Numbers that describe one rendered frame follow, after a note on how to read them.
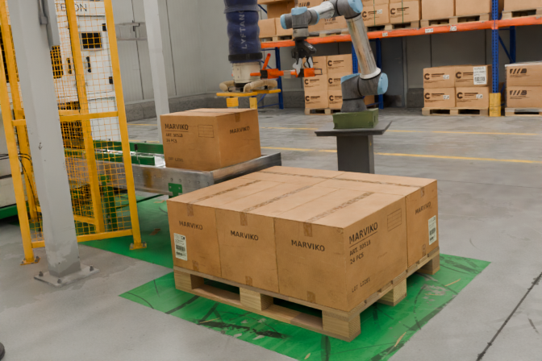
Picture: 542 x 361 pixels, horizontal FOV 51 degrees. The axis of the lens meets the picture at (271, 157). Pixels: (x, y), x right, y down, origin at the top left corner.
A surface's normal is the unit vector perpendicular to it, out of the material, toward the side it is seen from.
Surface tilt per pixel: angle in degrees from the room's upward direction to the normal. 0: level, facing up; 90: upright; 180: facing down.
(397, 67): 90
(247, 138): 90
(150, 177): 90
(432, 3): 87
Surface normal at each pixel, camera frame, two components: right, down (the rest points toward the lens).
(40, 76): 0.77, 0.06
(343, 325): -0.64, 0.18
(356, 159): -0.32, 0.19
